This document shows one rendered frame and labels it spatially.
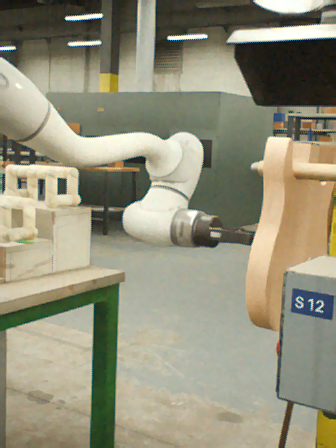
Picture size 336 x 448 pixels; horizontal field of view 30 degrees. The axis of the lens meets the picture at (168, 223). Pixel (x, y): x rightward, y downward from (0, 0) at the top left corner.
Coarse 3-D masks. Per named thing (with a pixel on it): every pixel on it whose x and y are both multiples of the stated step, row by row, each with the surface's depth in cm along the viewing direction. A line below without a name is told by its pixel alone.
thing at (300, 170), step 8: (296, 168) 125; (304, 168) 124; (312, 168) 123; (320, 168) 123; (328, 168) 122; (296, 176) 126; (304, 176) 125; (312, 176) 124; (320, 176) 123; (328, 176) 122
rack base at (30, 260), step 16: (32, 240) 168; (48, 240) 169; (0, 256) 158; (16, 256) 160; (32, 256) 165; (48, 256) 169; (0, 272) 159; (16, 272) 161; (32, 272) 165; (48, 272) 170
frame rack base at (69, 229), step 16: (16, 208) 178; (48, 208) 173; (64, 208) 174; (80, 208) 178; (16, 224) 178; (48, 224) 170; (64, 224) 173; (80, 224) 178; (64, 240) 173; (80, 240) 179; (64, 256) 174; (80, 256) 179
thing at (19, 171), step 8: (8, 168) 182; (16, 168) 180; (24, 168) 178; (32, 168) 176; (40, 168) 175; (48, 168) 173; (16, 176) 182; (24, 176) 179; (32, 176) 177; (40, 176) 175
